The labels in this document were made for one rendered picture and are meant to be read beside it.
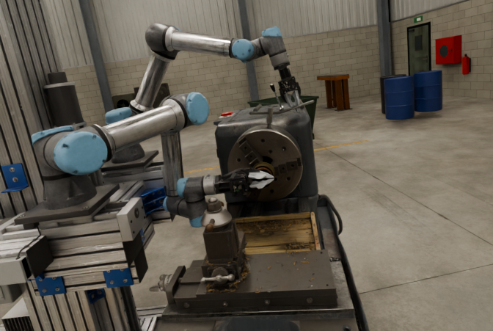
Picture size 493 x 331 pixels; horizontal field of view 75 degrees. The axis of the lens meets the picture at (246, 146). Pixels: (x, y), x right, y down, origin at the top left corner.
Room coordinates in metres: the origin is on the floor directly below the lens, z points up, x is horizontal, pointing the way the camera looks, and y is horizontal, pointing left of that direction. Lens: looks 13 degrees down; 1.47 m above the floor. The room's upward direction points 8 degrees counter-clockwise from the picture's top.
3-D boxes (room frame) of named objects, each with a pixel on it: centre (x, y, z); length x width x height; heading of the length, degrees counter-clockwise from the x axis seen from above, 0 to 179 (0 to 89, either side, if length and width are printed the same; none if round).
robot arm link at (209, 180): (1.16, 0.15, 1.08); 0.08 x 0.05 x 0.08; 170
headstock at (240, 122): (1.75, -0.11, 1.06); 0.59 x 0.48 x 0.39; 171
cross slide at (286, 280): (0.75, 0.04, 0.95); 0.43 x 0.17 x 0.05; 81
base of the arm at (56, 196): (0.99, 0.58, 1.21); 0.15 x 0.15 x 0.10
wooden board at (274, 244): (1.06, -0.02, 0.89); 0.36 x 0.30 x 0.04; 81
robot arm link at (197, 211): (1.19, 0.24, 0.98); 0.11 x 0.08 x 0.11; 48
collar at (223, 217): (0.76, 0.10, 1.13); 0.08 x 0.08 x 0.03
